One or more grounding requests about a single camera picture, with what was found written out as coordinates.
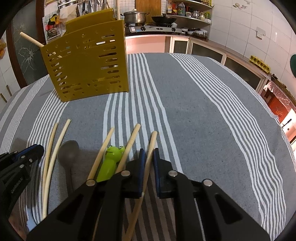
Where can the dark wooden door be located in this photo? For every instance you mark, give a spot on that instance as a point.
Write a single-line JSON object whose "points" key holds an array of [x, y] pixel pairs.
{"points": [[26, 58]]}

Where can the black wok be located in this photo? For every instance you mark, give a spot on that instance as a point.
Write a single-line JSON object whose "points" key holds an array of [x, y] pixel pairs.
{"points": [[163, 19]]}

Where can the dark grey spoon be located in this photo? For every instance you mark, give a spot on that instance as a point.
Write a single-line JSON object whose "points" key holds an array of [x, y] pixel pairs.
{"points": [[67, 154]]}

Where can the yellow perforated utensil holder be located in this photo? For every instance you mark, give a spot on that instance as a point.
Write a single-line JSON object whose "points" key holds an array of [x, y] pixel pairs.
{"points": [[90, 58]]}

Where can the grey white striped tablecloth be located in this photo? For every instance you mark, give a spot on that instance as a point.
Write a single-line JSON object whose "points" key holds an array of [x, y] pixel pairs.
{"points": [[211, 124]]}

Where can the wooden chopstick in holder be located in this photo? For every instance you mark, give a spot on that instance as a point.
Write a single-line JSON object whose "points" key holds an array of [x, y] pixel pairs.
{"points": [[32, 40]]}

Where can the upright chopstick in holder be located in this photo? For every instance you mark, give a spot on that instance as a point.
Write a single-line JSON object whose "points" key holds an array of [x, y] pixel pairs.
{"points": [[118, 9]]}

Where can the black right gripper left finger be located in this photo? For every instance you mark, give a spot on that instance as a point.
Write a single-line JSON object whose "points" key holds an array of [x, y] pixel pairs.
{"points": [[95, 210]]}

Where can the wooden cutting board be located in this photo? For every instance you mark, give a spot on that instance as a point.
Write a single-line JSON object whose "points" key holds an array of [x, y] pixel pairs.
{"points": [[151, 7]]}

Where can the corner kitchen shelf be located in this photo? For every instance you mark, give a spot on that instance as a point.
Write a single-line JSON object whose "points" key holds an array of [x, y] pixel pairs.
{"points": [[192, 17]]}

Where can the steel cooking pot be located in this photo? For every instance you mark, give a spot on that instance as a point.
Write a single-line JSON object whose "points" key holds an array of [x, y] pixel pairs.
{"points": [[134, 17]]}

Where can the wooden chopstick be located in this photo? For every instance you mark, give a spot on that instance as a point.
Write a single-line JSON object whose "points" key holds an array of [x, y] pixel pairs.
{"points": [[138, 204], [32, 40], [53, 158], [128, 147], [100, 155], [47, 158]]}

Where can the yellow egg tray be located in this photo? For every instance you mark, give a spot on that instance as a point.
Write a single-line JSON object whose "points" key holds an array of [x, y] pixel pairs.
{"points": [[259, 63]]}

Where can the hanging utensil rack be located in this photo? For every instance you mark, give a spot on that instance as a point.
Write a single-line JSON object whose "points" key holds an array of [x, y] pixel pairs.
{"points": [[75, 9]]}

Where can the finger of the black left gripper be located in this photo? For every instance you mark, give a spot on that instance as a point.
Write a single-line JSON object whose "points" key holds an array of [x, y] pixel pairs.
{"points": [[31, 154]]}

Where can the green frog handle utensil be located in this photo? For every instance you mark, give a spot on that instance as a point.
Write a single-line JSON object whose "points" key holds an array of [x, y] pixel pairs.
{"points": [[113, 156]]}

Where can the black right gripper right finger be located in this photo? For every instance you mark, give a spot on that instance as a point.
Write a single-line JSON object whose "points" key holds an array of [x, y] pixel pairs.
{"points": [[203, 211]]}

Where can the white wall socket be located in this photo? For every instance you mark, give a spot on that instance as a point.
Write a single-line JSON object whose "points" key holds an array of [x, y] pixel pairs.
{"points": [[260, 33]]}

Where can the gas stove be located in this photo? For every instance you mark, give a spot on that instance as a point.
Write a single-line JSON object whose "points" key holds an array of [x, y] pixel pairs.
{"points": [[134, 29]]}

